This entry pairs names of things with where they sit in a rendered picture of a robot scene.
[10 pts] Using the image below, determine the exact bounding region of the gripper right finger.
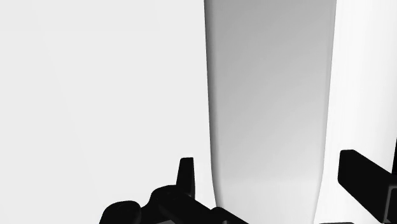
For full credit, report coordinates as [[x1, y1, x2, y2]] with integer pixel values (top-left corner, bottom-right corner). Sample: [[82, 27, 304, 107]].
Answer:
[[337, 136, 397, 224]]

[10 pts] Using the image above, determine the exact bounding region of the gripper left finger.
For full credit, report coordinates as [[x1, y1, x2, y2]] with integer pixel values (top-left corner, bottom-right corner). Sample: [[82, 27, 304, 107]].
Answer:
[[99, 157, 249, 224]]

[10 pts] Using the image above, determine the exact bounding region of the white toilet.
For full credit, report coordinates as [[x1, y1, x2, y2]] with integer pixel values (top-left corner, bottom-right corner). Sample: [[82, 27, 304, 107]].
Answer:
[[203, 0, 338, 224]]

